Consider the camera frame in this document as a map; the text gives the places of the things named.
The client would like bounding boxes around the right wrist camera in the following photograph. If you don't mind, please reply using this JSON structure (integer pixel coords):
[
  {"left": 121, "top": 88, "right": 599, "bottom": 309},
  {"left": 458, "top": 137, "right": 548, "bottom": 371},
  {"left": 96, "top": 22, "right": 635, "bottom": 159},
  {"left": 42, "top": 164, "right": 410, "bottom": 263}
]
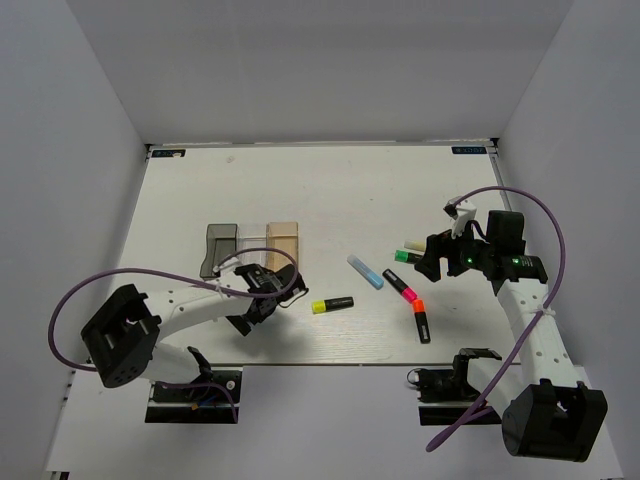
[{"left": 444, "top": 197, "right": 477, "bottom": 239}]

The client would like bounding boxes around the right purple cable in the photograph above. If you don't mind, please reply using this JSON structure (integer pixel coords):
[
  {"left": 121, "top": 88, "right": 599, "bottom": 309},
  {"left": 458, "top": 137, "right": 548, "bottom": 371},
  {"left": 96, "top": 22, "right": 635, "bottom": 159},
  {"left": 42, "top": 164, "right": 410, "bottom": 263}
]
[{"left": 425, "top": 186, "right": 567, "bottom": 453}]

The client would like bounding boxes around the pink highlighter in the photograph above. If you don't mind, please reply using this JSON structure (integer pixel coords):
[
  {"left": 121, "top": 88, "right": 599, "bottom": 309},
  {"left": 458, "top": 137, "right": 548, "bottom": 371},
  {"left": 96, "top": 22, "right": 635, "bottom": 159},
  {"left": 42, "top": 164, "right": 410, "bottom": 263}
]
[{"left": 382, "top": 269, "right": 418, "bottom": 303}]

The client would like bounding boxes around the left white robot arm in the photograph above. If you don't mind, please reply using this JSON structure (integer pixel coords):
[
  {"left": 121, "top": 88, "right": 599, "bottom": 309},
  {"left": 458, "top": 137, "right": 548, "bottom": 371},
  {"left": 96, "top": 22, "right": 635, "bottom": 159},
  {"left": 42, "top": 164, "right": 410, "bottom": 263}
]
[{"left": 81, "top": 264, "right": 307, "bottom": 399}]

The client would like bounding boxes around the left blue corner label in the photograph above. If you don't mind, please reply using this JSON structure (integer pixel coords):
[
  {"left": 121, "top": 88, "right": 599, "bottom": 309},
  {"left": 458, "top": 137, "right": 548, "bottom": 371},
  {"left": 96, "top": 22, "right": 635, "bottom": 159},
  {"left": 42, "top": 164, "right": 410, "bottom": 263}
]
[{"left": 151, "top": 149, "right": 186, "bottom": 158}]

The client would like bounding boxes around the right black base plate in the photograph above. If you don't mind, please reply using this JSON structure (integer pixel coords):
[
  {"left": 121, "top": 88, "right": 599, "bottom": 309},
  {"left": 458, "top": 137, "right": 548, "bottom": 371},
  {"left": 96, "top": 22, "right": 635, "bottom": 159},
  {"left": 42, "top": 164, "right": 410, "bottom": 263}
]
[{"left": 406, "top": 367, "right": 503, "bottom": 427}]

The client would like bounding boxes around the yellow highlighter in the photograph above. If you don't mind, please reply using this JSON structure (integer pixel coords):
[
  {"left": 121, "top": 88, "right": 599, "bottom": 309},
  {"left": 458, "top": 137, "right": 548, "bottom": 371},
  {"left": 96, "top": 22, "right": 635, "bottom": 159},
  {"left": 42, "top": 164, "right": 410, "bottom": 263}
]
[{"left": 311, "top": 297, "right": 354, "bottom": 314}]

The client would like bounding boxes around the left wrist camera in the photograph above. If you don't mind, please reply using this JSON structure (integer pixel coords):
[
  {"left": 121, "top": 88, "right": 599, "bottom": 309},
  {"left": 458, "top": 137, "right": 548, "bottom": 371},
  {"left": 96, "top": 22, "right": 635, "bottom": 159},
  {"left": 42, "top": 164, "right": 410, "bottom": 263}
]
[{"left": 212, "top": 257, "right": 247, "bottom": 278}]

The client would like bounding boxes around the clear plastic container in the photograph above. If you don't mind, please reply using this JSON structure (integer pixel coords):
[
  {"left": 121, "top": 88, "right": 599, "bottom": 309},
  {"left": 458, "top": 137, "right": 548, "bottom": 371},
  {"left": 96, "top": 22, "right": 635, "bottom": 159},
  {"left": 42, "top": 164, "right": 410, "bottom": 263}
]
[{"left": 237, "top": 223, "right": 267, "bottom": 267}]

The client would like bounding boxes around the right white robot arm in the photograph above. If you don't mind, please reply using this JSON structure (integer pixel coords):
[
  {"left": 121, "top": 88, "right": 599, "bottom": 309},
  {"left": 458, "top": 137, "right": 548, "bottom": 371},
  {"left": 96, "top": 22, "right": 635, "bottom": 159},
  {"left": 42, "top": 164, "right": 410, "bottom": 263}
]
[{"left": 407, "top": 207, "right": 608, "bottom": 462}]

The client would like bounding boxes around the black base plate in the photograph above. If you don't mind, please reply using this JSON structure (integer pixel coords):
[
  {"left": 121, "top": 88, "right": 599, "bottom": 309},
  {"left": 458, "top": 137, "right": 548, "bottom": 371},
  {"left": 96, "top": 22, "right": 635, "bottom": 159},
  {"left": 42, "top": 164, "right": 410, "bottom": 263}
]
[
  {"left": 406, "top": 367, "right": 503, "bottom": 427},
  {"left": 145, "top": 368, "right": 243, "bottom": 425}
]

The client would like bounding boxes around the tan plastic container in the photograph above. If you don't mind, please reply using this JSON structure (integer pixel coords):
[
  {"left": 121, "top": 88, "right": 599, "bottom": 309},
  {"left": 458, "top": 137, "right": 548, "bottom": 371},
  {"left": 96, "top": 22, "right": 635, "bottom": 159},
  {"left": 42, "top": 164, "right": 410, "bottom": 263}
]
[{"left": 266, "top": 221, "right": 299, "bottom": 271}]

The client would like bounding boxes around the green highlighter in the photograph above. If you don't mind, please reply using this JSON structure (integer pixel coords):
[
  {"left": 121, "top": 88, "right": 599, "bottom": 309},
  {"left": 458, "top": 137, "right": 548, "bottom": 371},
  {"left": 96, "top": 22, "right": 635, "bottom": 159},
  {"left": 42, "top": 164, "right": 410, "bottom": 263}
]
[{"left": 394, "top": 250, "right": 423, "bottom": 264}]

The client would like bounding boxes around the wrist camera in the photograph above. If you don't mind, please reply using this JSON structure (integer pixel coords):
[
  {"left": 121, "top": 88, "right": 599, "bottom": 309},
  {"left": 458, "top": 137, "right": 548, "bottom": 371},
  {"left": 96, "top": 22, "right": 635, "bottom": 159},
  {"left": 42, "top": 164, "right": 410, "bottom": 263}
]
[
  {"left": 212, "top": 257, "right": 247, "bottom": 278},
  {"left": 444, "top": 197, "right": 477, "bottom": 239}
]

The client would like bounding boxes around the cream highlighter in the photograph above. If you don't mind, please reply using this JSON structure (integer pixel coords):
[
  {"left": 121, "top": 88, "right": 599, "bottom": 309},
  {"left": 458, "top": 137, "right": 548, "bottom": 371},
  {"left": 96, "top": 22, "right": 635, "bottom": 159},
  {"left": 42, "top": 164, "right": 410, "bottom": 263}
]
[{"left": 404, "top": 240, "right": 426, "bottom": 252}]

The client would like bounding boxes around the light blue marker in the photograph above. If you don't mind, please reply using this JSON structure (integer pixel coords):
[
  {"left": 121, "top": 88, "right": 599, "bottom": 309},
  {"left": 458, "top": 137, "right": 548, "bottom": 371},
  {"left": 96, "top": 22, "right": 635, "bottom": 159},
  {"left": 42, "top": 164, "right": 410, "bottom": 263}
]
[{"left": 347, "top": 254, "right": 384, "bottom": 290}]

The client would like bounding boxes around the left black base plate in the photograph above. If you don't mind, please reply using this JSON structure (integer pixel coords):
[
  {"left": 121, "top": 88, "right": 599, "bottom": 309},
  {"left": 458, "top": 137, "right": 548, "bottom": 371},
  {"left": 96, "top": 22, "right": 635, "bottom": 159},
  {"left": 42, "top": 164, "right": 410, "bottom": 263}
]
[{"left": 145, "top": 368, "right": 243, "bottom": 425}]

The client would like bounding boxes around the dark grey plastic container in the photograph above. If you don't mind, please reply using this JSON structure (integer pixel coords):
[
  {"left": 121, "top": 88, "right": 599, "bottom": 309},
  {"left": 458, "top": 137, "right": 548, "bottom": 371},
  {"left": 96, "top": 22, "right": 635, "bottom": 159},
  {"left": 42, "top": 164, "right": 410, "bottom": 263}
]
[{"left": 200, "top": 223, "right": 238, "bottom": 281}]

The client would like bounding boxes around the blue corner label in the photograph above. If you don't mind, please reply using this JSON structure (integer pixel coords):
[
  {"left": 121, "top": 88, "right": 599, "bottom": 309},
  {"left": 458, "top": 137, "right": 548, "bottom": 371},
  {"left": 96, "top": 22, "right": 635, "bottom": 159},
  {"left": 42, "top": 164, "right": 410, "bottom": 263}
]
[
  {"left": 151, "top": 149, "right": 186, "bottom": 158},
  {"left": 451, "top": 145, "right": 487, "bottom": 155}
]

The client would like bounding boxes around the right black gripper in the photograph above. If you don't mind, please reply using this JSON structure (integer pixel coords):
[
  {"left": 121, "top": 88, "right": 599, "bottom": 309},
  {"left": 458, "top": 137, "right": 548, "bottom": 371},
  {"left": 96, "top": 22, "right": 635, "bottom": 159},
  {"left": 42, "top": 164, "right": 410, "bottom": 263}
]
[{"left": 414, "top": 218, "right": 495, "bottom": 282}]

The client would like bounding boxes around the orange highlighter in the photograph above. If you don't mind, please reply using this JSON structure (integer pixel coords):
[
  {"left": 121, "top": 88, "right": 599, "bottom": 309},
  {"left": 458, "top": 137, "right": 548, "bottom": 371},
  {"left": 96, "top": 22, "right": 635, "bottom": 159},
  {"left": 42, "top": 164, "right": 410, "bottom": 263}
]
[{"left": 412, "top": 298, "right": 431, "bottom": 344}]

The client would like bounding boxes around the right blue corner label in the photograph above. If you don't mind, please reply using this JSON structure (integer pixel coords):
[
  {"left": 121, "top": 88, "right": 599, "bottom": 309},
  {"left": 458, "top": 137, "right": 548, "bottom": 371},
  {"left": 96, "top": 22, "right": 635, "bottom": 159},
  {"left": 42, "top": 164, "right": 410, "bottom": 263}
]
[{"left": 451, "top": 145, "right": 487, "bottom": 155}]

